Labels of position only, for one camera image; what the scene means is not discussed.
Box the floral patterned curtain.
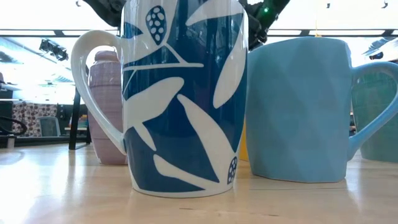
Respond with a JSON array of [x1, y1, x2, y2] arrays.
[[11, 101, 58, 138]]

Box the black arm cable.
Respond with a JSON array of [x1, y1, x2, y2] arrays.
[[0, 116, 28, 137]]

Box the ribbed lilac mug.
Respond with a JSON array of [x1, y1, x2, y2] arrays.
[[94, 50, 121, 62]]

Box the yellow orange mug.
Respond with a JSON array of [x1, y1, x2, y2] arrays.
[[238, 119, 249, 162]]

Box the grey office chair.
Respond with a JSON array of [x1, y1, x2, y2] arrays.
[[37, 116, 62, 138]]

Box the wooden shelf black metal legs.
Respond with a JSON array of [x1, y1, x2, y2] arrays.
[[68, 65, 92, 151]]

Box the teal mug white interior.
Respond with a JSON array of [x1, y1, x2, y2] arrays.
[[351, 70, 398, 163]]

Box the purple and white mug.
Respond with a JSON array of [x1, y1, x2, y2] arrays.
[[88, 60, 127, 165]]

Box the light blue faceted mug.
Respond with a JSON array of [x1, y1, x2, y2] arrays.
[[245, 36, 398, 184]]

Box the blue white leaf pattern mug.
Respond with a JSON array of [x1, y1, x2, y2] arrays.
[[70, 0, 249, 199]]

